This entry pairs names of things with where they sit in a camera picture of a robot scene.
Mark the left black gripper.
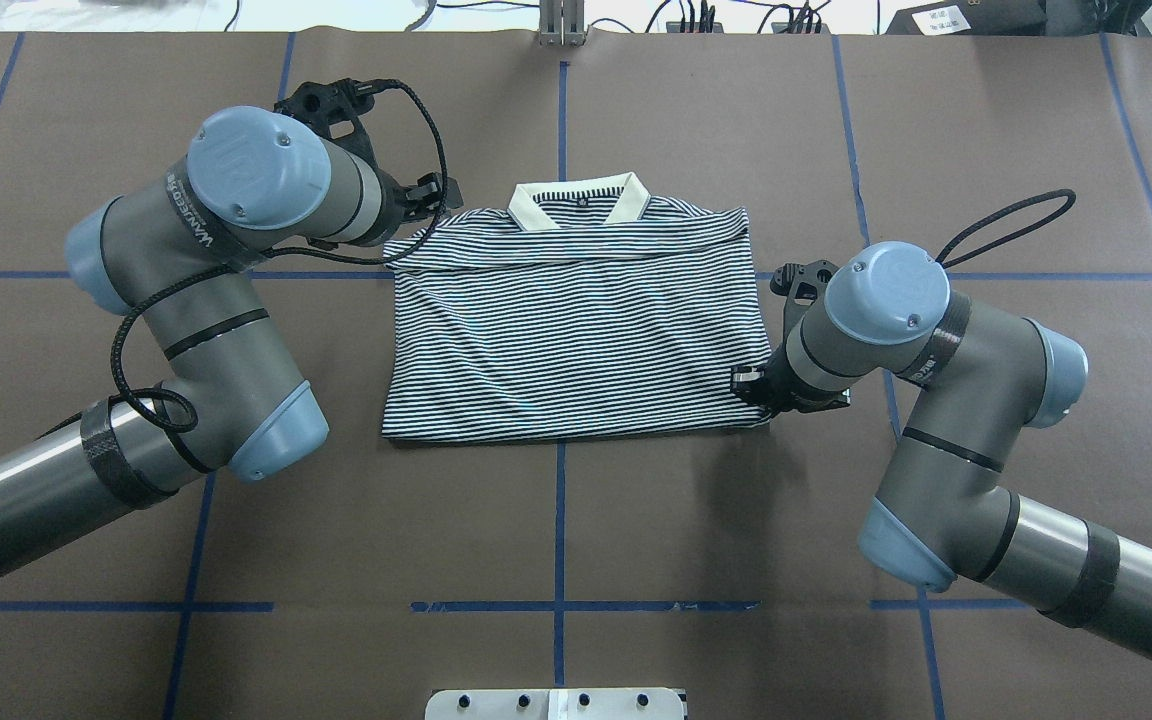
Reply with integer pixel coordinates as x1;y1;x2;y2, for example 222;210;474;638
273;79;465;232

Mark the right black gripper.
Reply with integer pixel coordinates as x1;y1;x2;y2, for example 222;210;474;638
730;260;851;414

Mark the navy white striped polo shirt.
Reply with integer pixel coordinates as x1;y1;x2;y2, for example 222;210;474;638
381;172;771;444

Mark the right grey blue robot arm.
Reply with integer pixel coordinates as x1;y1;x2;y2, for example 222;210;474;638
732;241;1152;660

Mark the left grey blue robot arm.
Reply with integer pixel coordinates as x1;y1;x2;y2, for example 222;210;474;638
0;79;462;578

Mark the black box with label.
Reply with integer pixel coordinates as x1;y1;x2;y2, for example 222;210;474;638
882;1;1048;37

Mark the aluminium frame post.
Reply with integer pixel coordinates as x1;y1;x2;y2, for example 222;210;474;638
536;0;588;47

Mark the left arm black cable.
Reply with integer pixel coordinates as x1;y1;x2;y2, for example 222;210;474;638
109;78;450;433

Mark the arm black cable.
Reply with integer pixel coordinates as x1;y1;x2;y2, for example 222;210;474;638
934;188;1077;271
109;78;450;433

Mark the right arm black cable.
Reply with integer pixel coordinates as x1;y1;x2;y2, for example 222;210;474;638
934;188;1077;271

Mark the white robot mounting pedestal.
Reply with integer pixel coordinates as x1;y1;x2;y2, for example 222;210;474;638
424;687;689;719

